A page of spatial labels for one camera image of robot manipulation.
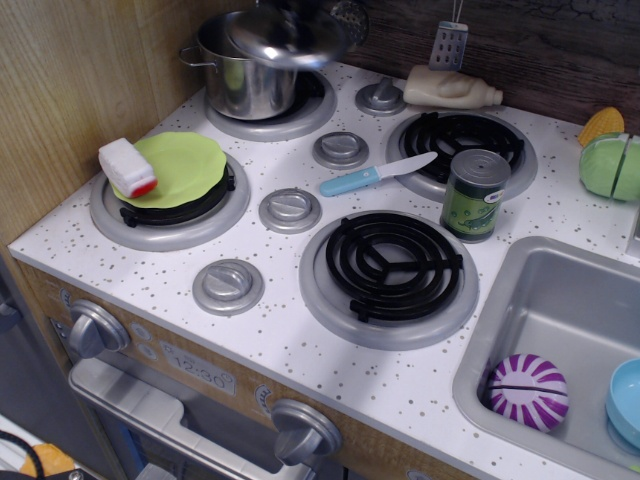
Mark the steel cooking pot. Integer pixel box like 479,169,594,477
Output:
178,12,298,121

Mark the steel pot lid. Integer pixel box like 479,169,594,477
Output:
226,1,349,71

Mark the grey stovetop knob middle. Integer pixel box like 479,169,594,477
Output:
259,188,322,234

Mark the grey stovetop knob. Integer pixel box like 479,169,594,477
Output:
312,132,369,170
355,77,407,117
259,188,322,234
192,259,265,316

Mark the front right black burner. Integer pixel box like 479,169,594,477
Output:
299,211,479,351

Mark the grey stovetop knob upper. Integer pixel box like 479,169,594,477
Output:
312,132,369,170

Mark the grey stovetop knob front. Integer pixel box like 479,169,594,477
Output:
192,259,265,316

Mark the back left black burner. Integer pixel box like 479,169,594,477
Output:
205,72,337,143

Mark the front left black burner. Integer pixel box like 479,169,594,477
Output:
90,155,250,252

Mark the green plastic plate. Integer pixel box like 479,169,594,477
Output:
111,132,227,209

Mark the grey stovetop knob back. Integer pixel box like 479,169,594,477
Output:
355,77,407,117

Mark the green toy tin can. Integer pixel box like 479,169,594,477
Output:
440,149,511,243

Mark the cream toy bottle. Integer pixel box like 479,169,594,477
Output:
403,65,503,109

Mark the right oven knob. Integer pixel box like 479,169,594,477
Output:
271,399,343,466

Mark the oven knob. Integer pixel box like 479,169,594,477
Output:
271,399,343,466
69,299,131,359

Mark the white and red toy block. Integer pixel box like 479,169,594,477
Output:
98,138,158,199

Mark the steel slotted spoon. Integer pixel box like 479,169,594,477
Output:
330,0,370,50

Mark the steel slotted spatula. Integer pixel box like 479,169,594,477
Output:
428,1,469,71

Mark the left oven knob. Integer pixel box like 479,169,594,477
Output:
69,299,131,359

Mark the purple white toy onion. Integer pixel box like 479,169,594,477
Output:
487,353,569,433

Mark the grey sink basin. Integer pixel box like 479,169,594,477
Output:
453,237,639,479

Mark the green toy cabbage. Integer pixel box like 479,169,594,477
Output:
579,132,639,202

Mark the yellow toy corn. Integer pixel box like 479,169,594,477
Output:
577,107,625,146

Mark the light blue bowl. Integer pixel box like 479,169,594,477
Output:
605,358,640,449

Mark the orange toy on floor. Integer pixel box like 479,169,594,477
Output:
19,444,76,478

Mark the blue handled toy knife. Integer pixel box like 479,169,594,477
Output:
319,152,438,197

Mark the grey oven door handle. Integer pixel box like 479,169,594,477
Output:
69,359,317,479

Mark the black cable on floor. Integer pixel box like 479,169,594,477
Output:
0,430,49,480

